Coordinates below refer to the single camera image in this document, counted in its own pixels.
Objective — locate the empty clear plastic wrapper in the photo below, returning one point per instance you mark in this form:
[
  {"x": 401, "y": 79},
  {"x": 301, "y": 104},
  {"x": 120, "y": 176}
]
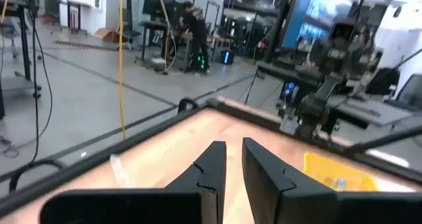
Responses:
[{"x": 120, "y": 171}]

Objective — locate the black diagonal beam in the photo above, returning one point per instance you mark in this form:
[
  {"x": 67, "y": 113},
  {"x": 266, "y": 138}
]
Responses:
[{"x": 385, "y": 139}]

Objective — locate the person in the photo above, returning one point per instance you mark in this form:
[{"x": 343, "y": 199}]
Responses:
[{"x": 196, "y": 29}]

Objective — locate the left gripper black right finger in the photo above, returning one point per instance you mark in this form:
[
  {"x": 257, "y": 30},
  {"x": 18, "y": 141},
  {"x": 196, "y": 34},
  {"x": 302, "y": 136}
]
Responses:
[{"x": 296, "y": 207}]

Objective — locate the yellow plastic basket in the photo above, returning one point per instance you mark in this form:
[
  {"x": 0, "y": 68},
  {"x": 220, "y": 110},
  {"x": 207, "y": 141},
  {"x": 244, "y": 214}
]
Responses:
[{"x": 326, "y": 169}]

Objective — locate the black desk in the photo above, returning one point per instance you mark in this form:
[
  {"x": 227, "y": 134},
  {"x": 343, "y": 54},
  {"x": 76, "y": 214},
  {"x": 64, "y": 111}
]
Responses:
[{"x": 155, "y": 24}]

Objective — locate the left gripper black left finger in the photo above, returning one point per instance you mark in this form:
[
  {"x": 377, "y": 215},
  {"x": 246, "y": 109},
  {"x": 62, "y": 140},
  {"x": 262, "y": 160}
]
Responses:
[{"x": 132, "y": 207}]

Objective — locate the brown cardboard box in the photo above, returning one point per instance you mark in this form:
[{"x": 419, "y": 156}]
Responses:
[{"x": 107, "y": 35}]

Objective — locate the silver nail clipper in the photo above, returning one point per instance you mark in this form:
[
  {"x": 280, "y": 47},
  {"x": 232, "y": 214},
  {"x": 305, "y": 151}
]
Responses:
[{"x": 339, "y": 182}]

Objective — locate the black wheeled stand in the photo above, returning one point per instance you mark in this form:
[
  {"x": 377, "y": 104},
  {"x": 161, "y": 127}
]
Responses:
[{"x": 24, "y": 36}]

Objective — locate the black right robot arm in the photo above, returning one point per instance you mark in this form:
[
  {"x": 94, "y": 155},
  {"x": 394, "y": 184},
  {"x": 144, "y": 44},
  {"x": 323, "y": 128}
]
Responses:
[{"x": 316, "y": 105}]

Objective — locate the blue wall panel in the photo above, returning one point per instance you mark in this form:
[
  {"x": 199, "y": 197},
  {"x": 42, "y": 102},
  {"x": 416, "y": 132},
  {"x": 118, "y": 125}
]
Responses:
[{"x": 301, "y": 16}]

